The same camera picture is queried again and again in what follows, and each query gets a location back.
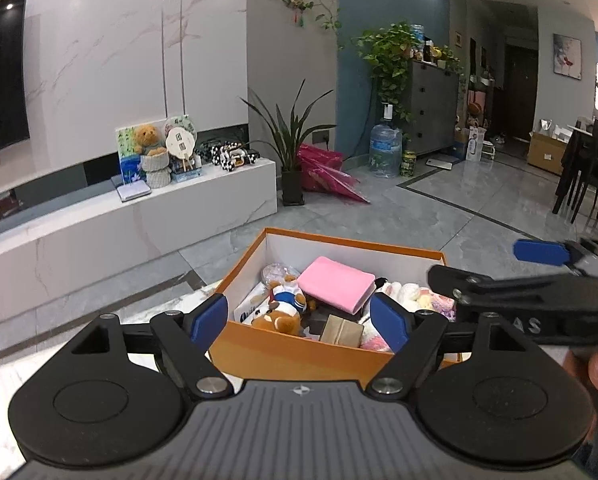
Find crocheted cream plush toy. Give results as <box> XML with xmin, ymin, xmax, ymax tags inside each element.
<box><xmin>409</xmin><ymin>285</ymin><xmax>458</xmax><ymax>322</ymax></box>

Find round white hand fan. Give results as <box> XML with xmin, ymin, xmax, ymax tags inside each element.
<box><xmin>165</xmin><ymin>127</ymin><xmax>199</xmax><ymax>174</ymax></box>

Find dark door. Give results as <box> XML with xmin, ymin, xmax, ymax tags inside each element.
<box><xmin>504</xmin><ymin>45</ymin><xmax>538</xmax><ymax>144</ymax></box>

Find white pink plush toy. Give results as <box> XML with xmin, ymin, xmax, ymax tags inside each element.
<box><xmin>361</xmin><ymin>280</ymin><xmax>421</xmax><ymax>354</ymax></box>

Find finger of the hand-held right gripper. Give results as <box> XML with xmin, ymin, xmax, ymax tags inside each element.
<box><xmin>426</xmin><ymin>263</ymin><xmax>485</xmax><ymax>306</ymax></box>
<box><xmin>512</xmin><ymin>238</ymin><xmax>598</xmax><ymax>268</ymax></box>

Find white notepad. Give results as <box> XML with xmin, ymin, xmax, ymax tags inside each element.
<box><xmin>116</xmin><ymin>183</ymin><xmax>151</xmax><ymax>204</ymax></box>

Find black white checkered toys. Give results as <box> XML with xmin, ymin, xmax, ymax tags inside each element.
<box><xmin>199</xmin><ymin>142</ymin><xmax>260</xmax><ymax>174</ymax></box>

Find long-leaf potted plant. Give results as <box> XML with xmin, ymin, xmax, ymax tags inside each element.
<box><xmin>239</xmin><ymin>80</ymin><xmax>338</xmax><ymax>207</ymax></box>

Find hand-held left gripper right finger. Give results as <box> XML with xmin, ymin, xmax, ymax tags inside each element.
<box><xmin>368</xmin><ymin>291</ymin><xmax>526</xmax><ymax>400</ymax></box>

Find black television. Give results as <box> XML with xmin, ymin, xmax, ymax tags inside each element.
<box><xmin>0</xmin><ymin>0</ymin><xmax>32</xmax><ymax>161</ymax></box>

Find framed wall picture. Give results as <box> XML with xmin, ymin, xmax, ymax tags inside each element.
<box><xmin>553</xmin><ymin>34</ymin><xmax>584</xmax><ymax>81</ymax></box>

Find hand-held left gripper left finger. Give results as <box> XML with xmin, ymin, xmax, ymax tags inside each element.
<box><xmin>72</xmin><ymin>293</ymin><xmax>232</xmax><ymax>400</ymax></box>

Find green blue painting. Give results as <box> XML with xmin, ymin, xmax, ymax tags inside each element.
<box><xmin>116</xmin><ymin>125</ymin><xmax>153</xmax><ymax>189</ymax></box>

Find white marble TV cabinet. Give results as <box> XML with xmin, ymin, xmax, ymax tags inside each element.
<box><xmin>0</xmin><ymin>157</ymin><xmax>279</xmax><ymax>334</ymax></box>

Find blue water bottle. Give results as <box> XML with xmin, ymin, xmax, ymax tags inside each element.
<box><xmin>369</xmin><ymin>102</ymin><xmax>404</xmax><ymax>180</ymax></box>

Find brown bear plush red bow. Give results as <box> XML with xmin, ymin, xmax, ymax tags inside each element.
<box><xmin>251</xmin><ymin>310</ymin><xmax>304</xmax><ymax>337</ymax></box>

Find grey drawer cabinet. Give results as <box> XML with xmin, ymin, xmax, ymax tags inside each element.
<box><xmin>406</xmin><ymin>60</ymin><xmax>462</xmax><ymax>156</ymax></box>

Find dark dining chairs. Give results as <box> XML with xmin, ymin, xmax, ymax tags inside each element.
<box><xmin>553</xmin><ymin>117</ymin><xmax>598</xmax><ymax>242</ymax></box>

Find white blue cream tube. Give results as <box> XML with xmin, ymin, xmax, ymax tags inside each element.
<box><xmin>234</xmin><ymin>290</ymin><xmax>275</xmax><ymax>324</ymax></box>

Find brown bear plush blue outfit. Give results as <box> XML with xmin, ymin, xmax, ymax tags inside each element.
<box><xmin>266</xmin><ymin>275</ymin><xmax>318</xmax><ymax>319</ymax></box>

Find pink umbrella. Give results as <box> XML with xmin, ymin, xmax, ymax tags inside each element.
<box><xmin>299</xmin><ymin>143</ymin><xmax>371</xmax><ymax>205</ymax></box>

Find green pothos plant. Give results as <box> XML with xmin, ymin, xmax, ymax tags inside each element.
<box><xmin>351</xmin><ymin>22</ymin><xmax>468</xmax><ymax>126</ymax></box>

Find small brown cardboard box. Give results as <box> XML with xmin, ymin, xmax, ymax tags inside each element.
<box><xmin>320</xmin><ymin>314</ymin><xmax>365</xmax><ymax>347</ymax></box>

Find orange cardboard box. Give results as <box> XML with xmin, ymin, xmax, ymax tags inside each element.
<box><xmin>206</xmin><ymin>227</ymin><xmax>464</xmax><ymax>384</ymax></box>

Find brown cardboard carton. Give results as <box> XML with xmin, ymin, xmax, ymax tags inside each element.
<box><xmin>527</xmin><ymin>130</ymin><xmax>570</xmax><ymax>176</ymax></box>

